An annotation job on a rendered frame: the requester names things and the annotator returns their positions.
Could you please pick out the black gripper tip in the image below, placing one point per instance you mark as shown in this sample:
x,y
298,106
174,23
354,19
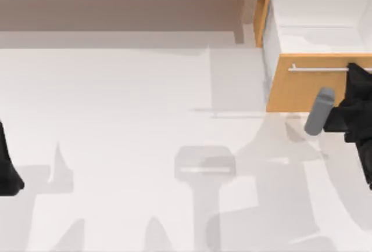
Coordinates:
x,y
8,167

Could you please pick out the white drawer box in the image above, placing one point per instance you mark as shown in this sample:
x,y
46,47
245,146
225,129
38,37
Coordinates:
x,y
316,14

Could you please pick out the pale wooden drawer front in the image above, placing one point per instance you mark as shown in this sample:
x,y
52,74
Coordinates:
x,y
302,92

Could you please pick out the brown wooden open shelf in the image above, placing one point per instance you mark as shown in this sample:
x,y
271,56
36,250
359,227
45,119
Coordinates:
x,y
122,8

